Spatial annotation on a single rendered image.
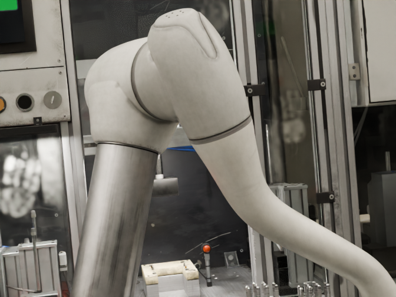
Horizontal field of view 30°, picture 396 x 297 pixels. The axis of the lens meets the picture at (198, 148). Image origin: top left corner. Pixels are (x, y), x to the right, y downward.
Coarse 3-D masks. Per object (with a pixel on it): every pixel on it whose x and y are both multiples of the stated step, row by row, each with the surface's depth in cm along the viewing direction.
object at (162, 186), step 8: (160, 160) 189; (160, 168) 189; (160, 176) 189; (160, 184) 187; (168, 184) 187; (176, 184) 187; (152, 192) 187; (160, 192) 187; (168, 192) 187; (176, 192) 187
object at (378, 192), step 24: (360, 120) 177; (384, 120) 178; (360, 144) 178; (384, 144) 178; (360, 168) 178; (384, 168) 179; (360, 192) 178; (384, 192) 179; (360, 216) 178; (384, 216) 179; (384, 240) 179; (384, 264) 180
